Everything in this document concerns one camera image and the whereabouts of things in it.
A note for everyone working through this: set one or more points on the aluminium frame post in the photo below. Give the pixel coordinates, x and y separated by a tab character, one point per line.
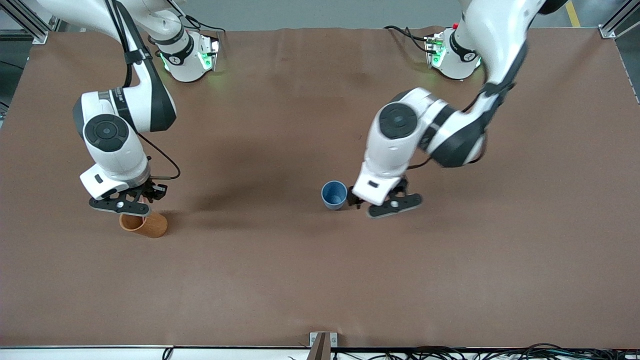
30	25
607	31

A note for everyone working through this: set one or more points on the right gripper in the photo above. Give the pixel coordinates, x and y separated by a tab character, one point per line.
148	189

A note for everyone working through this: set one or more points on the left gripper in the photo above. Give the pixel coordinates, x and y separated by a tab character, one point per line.
401	186

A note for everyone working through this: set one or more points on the brown table mat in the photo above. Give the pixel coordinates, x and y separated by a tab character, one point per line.
300	275

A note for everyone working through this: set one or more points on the metal bracket with post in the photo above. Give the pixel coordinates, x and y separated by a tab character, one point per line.
322	345

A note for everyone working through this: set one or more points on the brown cylindrical cup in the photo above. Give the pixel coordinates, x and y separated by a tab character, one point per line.
152	227

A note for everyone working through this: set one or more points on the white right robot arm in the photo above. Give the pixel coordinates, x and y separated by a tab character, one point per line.
107	132

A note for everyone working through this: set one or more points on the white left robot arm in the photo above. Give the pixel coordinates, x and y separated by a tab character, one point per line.
400	120

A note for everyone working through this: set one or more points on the blue cup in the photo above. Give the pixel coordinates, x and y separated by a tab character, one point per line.
332	195

